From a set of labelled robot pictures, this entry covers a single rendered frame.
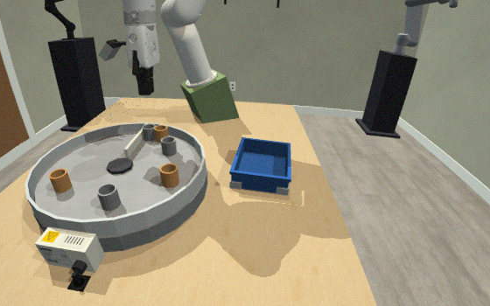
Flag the bronze bushing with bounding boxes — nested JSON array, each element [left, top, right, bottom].
[[154, 125, 168, 143], [159, 163, 179, 188], [49, 169, 72, 193]]

